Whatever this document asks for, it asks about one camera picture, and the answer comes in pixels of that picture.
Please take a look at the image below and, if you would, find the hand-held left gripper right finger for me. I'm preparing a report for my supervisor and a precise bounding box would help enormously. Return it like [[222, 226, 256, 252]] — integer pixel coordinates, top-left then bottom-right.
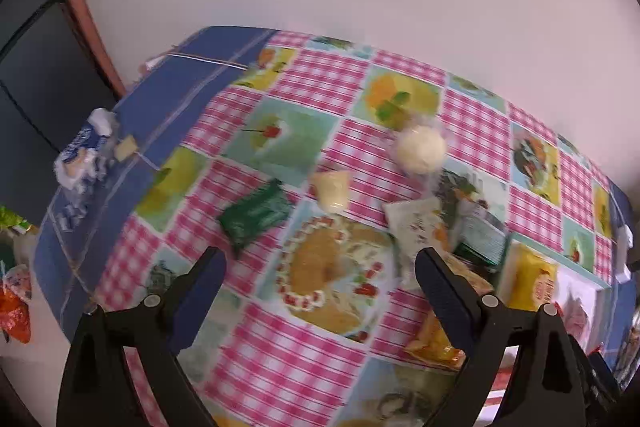
[[415, 247, 587, 427]]

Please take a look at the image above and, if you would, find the checked fruit print tablecloth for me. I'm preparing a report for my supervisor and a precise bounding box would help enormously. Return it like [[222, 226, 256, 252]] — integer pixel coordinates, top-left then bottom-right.
[[37, 26, 638, 427]]

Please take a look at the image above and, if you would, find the dark green packet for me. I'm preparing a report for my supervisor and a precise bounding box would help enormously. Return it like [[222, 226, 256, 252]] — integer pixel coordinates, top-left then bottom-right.
[[216, 178, 296, 258]]

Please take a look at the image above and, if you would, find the orange plastic bag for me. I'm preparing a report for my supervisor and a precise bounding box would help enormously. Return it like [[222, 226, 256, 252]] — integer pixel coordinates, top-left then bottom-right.
[[0, 264, 33, 345]]

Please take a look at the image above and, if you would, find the green plastic bag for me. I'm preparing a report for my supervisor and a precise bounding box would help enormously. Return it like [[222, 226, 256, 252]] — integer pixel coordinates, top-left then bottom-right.
[[0, 206, 38, 238]]

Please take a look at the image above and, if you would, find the small pale yellow scrap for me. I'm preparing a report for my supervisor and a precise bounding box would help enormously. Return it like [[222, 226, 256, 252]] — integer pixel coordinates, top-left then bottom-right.
[[114, 134, 140, 160]]

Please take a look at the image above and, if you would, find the white and orange printed packet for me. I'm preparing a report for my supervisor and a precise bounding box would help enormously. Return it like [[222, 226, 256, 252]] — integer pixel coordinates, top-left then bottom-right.
[[382, 197, 451, 280]]

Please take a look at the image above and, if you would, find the green-grey packet with barcode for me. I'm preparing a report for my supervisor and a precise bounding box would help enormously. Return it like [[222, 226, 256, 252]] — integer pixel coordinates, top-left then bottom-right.
[[452, 212, 508, 268]]

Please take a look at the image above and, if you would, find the clear yellow pastry packet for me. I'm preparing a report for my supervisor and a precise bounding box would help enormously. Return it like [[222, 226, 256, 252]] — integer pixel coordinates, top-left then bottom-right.
[[402, 252, 496, 370]]

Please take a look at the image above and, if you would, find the round cream bun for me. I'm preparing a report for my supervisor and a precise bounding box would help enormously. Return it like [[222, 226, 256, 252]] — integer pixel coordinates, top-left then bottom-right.
[[390, 119, 451, 180]]

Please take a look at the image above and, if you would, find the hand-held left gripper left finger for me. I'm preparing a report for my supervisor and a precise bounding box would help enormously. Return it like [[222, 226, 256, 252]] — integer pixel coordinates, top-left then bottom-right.
[[56, 246, 227, 427]]

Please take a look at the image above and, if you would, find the crumpled blue and white wrapper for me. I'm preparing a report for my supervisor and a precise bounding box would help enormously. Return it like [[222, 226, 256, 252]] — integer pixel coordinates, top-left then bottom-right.
[[52, 108, 118, 195]]

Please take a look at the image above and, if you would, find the small cream pastry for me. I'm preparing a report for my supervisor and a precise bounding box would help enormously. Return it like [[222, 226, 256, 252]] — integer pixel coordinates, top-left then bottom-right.
[[309, 169, 352, 214]]

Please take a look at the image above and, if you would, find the teal tray with white inside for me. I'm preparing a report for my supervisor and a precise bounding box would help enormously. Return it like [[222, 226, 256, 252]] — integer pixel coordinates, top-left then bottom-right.
[[505, 232, 636, 423]]

